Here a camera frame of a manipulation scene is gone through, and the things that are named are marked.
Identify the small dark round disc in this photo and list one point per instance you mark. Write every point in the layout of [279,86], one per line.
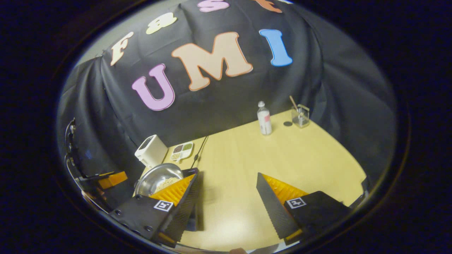
[287,124]

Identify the black backdrop cloth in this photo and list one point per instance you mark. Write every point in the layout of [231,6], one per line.
[219,102]

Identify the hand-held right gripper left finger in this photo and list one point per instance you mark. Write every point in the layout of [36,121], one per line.
[183,211]

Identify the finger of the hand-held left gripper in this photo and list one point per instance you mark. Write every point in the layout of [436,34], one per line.
[113,180]

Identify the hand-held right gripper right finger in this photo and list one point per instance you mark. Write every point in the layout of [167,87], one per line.
[272,211]

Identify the white toaster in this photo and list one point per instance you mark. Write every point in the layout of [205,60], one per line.
[152,151]

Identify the wooden stick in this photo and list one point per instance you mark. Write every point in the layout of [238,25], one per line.
[293,103]

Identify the clear plastic bottle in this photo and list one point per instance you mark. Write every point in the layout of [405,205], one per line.
[265,121]

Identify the white divided dish of beans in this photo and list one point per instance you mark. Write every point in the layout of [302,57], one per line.
[182,151]

